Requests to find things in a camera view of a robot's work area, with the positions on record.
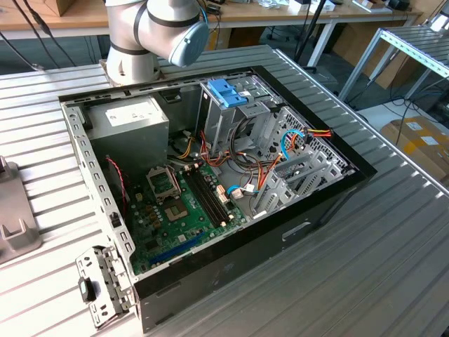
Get grey metal drive cage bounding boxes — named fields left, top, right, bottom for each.
left=196, top=75, right=281, bottom=157

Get red orange wire bundle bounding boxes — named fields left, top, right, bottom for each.
left=199, top=130, right=261, bottom=170

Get grey metal disk bay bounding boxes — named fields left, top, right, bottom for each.
left=252, top=150, right=355, bottom=220

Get yellow black wire bundle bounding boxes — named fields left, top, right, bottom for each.
left=167, top=130, right=197, bottom=159

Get black tripod stand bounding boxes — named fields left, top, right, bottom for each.
left=294, top=0, right=333, bottom=67

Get metal expansion card retainer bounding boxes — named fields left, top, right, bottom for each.
left=75, top=245, right=138, bottom=331

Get metal socket cover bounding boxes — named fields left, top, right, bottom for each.
left=145, top=166, right=182, bottom=205

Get black cable bundle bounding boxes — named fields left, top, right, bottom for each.
left=228, top=115, right=262, bottom=173

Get green motherboard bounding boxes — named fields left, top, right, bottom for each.
left=124, top=163, right=248, bottom=277

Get CPU socket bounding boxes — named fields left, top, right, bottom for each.
left=161, top=198, right=193, bottom=224

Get yellowish cardboard box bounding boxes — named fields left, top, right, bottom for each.
left=206, top=26, right=266, bottom=52

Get open black PC case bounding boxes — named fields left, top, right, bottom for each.
left=58, top=65, right=378, bottom=334

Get blue data wire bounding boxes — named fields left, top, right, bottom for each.
left=280, top=128, right=307, bottom=162

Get long wooden desk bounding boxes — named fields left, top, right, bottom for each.
left=0, top=0, right=424, bottom=70

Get blue plastic drive latch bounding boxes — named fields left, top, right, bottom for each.
left=206, top=79, right=249, bottom=110

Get brown cardboard box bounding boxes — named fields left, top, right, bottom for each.
left=27, top=0, right=76, bottom=17

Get orange yellow wire bundle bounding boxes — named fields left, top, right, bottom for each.
left=257, top=154, right=286, bottom=193

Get blue expansion slot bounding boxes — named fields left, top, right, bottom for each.
left=149, top=230, right=206, bottom=267

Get red fan wire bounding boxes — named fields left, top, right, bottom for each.
left=105, top=157, right=129, bottom=211

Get cardboard box with labels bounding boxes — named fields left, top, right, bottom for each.
left=380, top=115, right=449, bottom=183

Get grey power supply unit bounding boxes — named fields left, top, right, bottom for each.
left=83, top=95, right=170, bottom=176

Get black case fan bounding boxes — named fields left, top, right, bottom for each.
left=104, top=156, right=130, bottom=217

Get blue wire white plug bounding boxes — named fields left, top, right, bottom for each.
left=226, top=184, right=260, bottom=201

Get black RAM slot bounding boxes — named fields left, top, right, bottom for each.
left=196, top=166, right=234, bottom=220
left=183, top=171, right=222, bottom=228
left=192, top=168, right=230, bottom=223
left=187, top=169, right=227, bottom=226

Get red yellow power wire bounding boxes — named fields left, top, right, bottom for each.
left=302, top=128, right=333, bottom=145

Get small cardboard trays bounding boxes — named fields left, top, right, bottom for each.
left=350, top=0, right=394, bottom=14

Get grey plastic parts rack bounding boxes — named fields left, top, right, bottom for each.
left=0, top=156, right=43, bottom=264

